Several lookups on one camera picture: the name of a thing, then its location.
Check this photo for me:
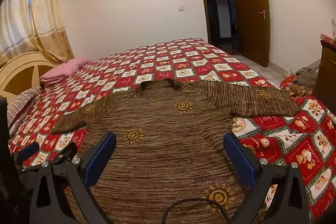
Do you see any cream wooden headboard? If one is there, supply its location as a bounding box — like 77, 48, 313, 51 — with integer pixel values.
0, 51, 59, 106

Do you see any pink folded blanket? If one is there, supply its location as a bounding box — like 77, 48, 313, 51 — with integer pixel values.
40, 57, 88, 83

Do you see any black cable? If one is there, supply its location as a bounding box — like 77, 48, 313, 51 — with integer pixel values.
162, 198, 230, 224

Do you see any brown wooden cabinet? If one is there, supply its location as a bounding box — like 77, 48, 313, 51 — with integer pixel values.
314, 40, 336, 106

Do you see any striped pillow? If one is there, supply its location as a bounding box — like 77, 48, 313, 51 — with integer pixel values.
7, 86, 42, 127

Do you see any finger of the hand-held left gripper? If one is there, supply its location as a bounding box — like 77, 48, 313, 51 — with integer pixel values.
51, 142, 78, 165
12, 142, 40, 165

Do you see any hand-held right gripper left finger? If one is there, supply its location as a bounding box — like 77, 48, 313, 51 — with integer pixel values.
29, 132, 117, 224

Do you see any red plastic bag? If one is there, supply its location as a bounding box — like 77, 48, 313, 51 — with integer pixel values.
280, 74, 300, 90

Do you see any brown wooden door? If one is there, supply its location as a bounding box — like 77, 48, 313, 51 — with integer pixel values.
230, 0, 271, 68

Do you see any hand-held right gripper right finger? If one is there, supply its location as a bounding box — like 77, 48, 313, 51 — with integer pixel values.
223, 132, 309, 224

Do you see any brown knitted sweater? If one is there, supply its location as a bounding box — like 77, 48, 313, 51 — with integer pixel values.
51, 79, 300, 224

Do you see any red checked printed blanket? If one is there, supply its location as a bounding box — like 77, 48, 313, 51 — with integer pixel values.
8, 38, 336, 224

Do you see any beige patterned curtain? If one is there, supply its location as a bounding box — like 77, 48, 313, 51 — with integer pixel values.
0, 0, 75, 67

